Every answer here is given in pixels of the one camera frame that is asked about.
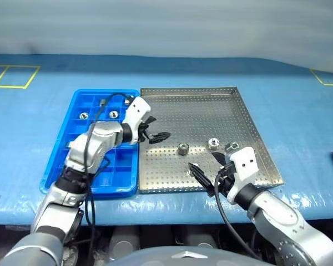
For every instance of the metal nut in blue tray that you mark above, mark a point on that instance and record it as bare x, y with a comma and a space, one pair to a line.
84, 115

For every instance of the perforated steel tray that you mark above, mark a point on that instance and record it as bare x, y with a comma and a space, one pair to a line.
183, 116

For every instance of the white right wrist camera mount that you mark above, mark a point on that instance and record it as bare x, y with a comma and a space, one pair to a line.
245, 163

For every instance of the grey rounded shape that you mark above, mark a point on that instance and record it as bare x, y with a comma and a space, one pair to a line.
122, 243

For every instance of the blue compartment tray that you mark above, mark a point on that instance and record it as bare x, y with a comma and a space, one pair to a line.
119, 166

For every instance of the metal roller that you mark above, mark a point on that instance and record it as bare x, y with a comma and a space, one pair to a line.
213, 143
231, 146
102, 102
126, 101

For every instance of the metal nut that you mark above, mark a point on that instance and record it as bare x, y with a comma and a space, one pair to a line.
183, 149
84, 115

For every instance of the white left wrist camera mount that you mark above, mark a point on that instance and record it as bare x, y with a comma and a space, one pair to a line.
136, 110

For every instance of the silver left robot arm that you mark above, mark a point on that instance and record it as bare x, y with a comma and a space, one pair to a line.
100, 138

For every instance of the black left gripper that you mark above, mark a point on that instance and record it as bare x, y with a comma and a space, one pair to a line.
143, 131

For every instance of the silver robot torso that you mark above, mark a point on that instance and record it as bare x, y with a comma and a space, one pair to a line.
183, 259

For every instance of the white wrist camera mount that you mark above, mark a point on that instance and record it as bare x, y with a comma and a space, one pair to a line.
136, 110
245, 163

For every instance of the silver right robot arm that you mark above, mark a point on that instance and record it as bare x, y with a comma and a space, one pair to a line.
280, 210

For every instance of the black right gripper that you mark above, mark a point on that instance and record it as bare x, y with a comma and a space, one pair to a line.
229, 178

